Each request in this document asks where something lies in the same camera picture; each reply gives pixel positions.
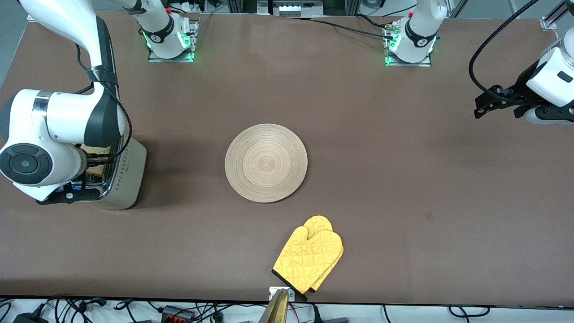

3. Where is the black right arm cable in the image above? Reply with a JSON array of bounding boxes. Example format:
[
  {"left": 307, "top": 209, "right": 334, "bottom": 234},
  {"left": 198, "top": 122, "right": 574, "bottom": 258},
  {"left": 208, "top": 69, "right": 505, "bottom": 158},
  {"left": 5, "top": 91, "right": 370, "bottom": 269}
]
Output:
[{"left": 75, "top": 43, "right": 133, "bottom": 160}]

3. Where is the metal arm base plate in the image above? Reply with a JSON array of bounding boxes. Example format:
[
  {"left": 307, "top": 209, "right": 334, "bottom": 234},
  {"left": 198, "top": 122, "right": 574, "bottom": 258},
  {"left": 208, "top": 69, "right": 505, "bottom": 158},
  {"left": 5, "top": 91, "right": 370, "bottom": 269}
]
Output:
[
  {"left": 384, "top": 22, "right": 432, "bottom": 68},
  {"left": 148, "top": 20, "right": 198, "bottom": 63}
]

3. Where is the chrome two-slot toaster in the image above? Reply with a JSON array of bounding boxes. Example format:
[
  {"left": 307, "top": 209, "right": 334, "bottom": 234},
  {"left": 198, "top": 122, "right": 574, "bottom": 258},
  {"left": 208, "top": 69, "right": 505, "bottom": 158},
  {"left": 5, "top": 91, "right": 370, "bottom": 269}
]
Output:
[{"left": 72, "top": 135, "right": 148, "bottom": 210}]

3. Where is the silver table edge bracket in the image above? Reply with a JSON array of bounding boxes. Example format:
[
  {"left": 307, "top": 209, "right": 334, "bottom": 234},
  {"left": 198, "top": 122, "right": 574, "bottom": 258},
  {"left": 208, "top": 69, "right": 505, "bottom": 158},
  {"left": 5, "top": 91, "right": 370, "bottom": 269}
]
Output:
[{"left": 268, "top": 286, "right": 296, "bottom": 302}]

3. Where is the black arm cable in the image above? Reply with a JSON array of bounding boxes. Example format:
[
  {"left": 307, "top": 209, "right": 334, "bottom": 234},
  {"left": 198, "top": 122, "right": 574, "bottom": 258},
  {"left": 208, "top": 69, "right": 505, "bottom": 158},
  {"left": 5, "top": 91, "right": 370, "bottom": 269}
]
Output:
[
  {"left": 75, "top": 43, "right": 133, "bottom": 160},
  {"left": 469, "top": 0, "right": 541, "bottom": 108}
]

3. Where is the black cable on table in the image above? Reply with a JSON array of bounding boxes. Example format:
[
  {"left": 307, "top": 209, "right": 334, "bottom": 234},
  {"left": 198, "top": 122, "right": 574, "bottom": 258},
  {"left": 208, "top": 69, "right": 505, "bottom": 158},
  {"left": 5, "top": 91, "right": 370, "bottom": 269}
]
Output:
[{"left": 309, "top": 16, "right": 396, "bottom": 41}]

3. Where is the white power strip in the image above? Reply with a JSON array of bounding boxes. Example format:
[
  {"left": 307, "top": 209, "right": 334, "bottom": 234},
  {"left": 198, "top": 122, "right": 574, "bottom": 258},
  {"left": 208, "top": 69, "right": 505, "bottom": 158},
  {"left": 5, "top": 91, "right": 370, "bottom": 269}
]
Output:
[{"left": 272, "top": 0, "right": 324, "bottom": 17}]

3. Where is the gold metal camera mount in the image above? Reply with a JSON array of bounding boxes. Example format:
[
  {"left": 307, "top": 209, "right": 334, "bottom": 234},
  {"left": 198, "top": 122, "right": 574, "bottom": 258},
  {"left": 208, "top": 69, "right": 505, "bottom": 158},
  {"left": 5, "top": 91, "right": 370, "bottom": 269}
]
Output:
[{"left": 258, "top": 288, "right": 290, "bottom": 323}]

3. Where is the round wooden plate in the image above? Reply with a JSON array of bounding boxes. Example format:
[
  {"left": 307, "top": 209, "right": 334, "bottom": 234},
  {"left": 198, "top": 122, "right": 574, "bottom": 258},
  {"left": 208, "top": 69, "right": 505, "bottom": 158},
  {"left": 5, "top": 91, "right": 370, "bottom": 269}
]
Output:
[{"left": 225, "top": 123, "right": 309, "bottom": 203}]

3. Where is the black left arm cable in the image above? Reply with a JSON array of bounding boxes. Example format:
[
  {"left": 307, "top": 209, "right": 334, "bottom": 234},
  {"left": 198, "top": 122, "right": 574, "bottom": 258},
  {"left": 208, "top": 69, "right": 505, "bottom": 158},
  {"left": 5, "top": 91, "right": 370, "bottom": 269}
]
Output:
[{"left": 469, "top": 0, "right": 541, "bottom": 108}]

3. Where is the aluminium frame profile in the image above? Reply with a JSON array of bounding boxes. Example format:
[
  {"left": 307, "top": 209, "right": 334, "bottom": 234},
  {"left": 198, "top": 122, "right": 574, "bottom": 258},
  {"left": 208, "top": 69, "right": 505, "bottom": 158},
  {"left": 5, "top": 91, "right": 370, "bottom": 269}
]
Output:
[{"left": 540, "top": 0, "right": 566, "bottom": 31}]

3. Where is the yellow quilted oven mitt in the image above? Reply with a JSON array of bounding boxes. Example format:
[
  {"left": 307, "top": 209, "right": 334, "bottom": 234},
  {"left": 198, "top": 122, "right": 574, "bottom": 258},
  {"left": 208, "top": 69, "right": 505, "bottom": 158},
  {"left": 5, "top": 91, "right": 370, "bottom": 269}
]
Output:
[
  {"left": 310, "top": 230, "right": 344, "bottom": 293},
  {"left": 272, "top": 215, "right": 341, "bottom": 302}
]

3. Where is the black box with red parts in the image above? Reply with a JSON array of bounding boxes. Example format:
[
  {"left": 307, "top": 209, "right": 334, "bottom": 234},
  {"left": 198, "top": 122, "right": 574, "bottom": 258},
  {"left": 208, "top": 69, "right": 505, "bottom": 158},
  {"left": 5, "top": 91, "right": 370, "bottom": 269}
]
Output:
[{"left": 161, "top": 305, "right": 196, "bottom": 322}]

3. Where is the brown bread slice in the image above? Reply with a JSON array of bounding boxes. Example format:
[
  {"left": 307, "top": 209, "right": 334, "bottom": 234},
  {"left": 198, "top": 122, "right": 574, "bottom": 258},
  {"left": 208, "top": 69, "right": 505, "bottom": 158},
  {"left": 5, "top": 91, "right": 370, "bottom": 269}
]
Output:
[{"left": 81, "top": 145, "right": 113, "bottom": 177}]

